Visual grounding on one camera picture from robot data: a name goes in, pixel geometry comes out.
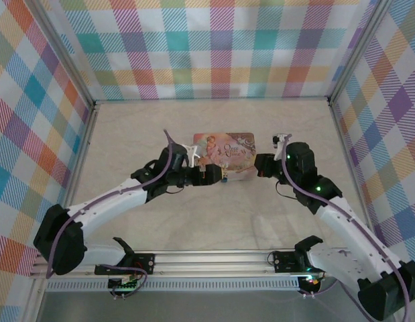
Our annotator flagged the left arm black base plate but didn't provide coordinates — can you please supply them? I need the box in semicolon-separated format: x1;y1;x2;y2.
95;253;156;276

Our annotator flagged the aluminium side floor rail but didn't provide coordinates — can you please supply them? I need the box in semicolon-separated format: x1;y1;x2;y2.
50;103;100;253
329;99;379;248

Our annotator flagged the right controller board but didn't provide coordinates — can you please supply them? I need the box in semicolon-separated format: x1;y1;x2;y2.
299;274;324;291

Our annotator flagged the grey metal sheet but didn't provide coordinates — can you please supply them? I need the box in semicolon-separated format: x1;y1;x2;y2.
35;290;398;322

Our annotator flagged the aluminium frame post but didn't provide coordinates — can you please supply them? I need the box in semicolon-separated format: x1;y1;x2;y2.
24;0;97;108
327;0;394;107

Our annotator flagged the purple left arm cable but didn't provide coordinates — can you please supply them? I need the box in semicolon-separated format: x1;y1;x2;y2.
45;128;182;299

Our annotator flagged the aluminium back floor rail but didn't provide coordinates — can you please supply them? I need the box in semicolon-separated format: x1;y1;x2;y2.
92;95;333;105

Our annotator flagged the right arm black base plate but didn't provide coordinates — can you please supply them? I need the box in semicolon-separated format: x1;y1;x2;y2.
272;250;315;274

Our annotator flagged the slotted grey cable duct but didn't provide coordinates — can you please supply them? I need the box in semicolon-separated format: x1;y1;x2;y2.
46;280;300;293

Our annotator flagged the pink illustrated book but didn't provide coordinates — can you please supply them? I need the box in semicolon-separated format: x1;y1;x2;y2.
192;132;260;180

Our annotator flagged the left controller board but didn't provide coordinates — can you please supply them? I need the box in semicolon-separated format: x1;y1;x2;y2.
107;276;141;290

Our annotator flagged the aluminium mounting rail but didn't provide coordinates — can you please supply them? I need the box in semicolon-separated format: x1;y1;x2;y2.
28;248;362;278

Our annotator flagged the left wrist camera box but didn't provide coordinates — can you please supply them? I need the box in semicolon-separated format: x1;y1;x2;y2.
180;143;202;168

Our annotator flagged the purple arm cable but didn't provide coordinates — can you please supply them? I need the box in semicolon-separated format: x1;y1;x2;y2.
282;133;412;322
45;128;182;299

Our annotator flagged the controller board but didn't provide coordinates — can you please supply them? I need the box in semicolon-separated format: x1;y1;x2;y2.
107;276;141;290
299;274;324;291

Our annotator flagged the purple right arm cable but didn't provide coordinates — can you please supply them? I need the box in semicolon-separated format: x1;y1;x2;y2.
282;133;412;322

